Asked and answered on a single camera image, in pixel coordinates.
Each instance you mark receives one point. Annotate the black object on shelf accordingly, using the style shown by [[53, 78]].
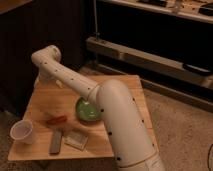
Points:
[[197, 70]]

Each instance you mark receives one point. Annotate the wooden table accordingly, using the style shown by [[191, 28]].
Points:
[[48, 100]]

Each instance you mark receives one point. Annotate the translucent white cup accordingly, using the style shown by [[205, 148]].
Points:
[[23, 131]]

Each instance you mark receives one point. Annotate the grey metal shelf rail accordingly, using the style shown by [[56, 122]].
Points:
[[149, 61]]

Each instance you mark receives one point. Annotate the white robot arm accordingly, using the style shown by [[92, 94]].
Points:
[[131, 144]]

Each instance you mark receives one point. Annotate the green ceramic bowl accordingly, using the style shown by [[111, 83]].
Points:
[[85, 111]]

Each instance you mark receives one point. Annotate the beige sponge pad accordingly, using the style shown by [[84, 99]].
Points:
[[76, 139]]

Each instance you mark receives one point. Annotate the dark grey rectangular block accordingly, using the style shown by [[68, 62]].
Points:
[[55, 144]]

